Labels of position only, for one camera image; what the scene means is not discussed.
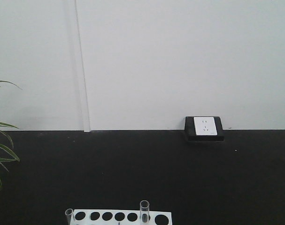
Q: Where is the large glass test tube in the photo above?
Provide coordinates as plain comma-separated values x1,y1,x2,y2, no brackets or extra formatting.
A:
139,200,150,225

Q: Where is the white test tube rack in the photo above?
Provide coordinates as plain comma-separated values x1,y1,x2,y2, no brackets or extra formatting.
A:
72,209,173,225

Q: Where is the white wall cable duct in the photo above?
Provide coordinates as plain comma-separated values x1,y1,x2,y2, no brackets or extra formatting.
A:
74,0,91,132

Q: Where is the black and white wall socket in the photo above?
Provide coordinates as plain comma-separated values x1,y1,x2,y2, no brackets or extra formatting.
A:
184,116,224,142

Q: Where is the small glass test tube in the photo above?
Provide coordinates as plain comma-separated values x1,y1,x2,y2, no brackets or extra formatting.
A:
65,209,74,225

